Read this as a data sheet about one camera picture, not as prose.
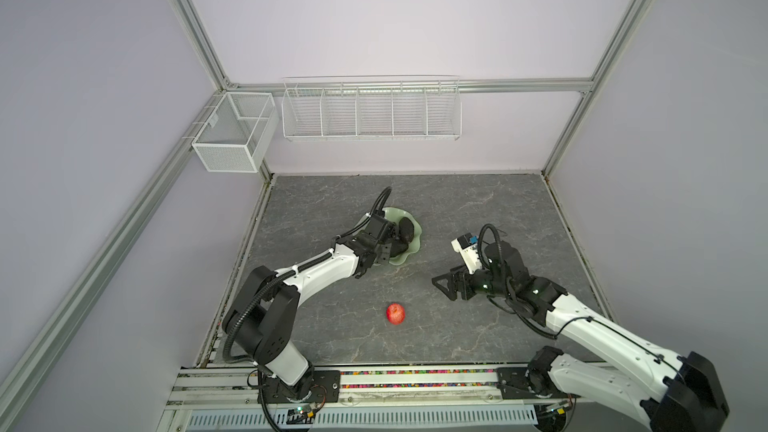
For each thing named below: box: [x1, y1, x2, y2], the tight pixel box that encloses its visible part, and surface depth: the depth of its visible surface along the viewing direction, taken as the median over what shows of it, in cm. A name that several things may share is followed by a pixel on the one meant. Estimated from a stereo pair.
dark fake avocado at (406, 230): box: [399, 217, 415, 244], surface depth 98 cm
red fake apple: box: [386, 303, 407, 325], surface depth 84 cm
